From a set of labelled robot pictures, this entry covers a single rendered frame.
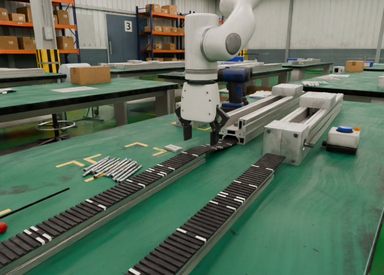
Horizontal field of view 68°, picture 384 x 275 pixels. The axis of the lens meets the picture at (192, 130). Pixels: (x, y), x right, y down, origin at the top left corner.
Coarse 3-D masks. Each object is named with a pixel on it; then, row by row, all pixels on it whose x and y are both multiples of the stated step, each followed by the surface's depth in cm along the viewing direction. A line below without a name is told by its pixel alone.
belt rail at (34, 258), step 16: (176, 176) 68; (144, 192) 60; (112, 208) 52; (128, 208) 55; (80, 224) 46; (96, 224) 49; (64, 240) 45; (32, 256) 40; (48, 256) 42; (0, 272) 37; (16, 272) 38
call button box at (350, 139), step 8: (336, 128) 90; (328, 136) 86; (336, 136) 85; (344, 136) 84; (352, 136) 83; (328, 144) 87; (336, 144) 85; (344, 144) 84; (352, 144) 83; (336, 152) 86; (344, 152) 85; (352, 152) 84
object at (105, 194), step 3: (105, 192) 55; (108, 192) 55; (99, 195) 54; (102, 195) 54; (105, 195) 54; (108, 195) 54; (111, 195) 54; (114, 195) 54; (108, 198) 53; (111, 198) 52; (114, 198) 52; (117, 198) 53; (120, 198) 53; (123, 198) 53; (114, 201) 52; (117, 201) 52
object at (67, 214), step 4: (64, 212) 48; (68, 212) 48; (72, 212) 48; (64, 216) 47; (68, 216) 47; (72, 216) 47; (76, 216) 47; (80, 216) 47; (72, 220) 46; (76, 220) 46; (80, 220) 46; (84, 220) 46
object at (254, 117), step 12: (276, 96) 138; (288, 96) 137; (240, 108) 109; (252, 108) 114; (264, 108) 109; (276, 108) 120; (288, 108) 136; (228, 120) 97; (240, 120) 92; (252, 120) 96; (264, 120) 106; (276, 120) 119; (228, 132) 96; (240, 132) 93; (252, 132) 97
